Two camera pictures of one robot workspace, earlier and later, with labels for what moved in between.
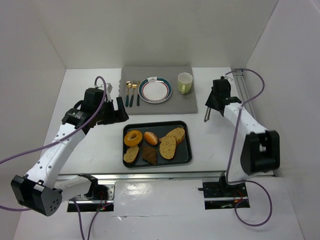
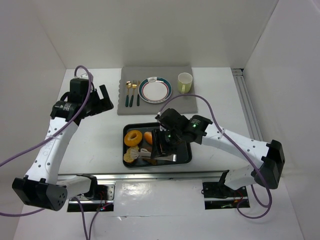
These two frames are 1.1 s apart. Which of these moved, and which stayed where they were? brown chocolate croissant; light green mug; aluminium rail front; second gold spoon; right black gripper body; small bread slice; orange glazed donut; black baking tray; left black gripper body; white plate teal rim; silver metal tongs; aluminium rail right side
Moved: left black gripper body; right black gripper body; silver metal tongs
Stayed: brown chocolate croissant; aluminium rail front; aluminium rail right side; light green mug; black baking tray; white plate teal rim; small bread slice; second gold spoon; orange glazed donut
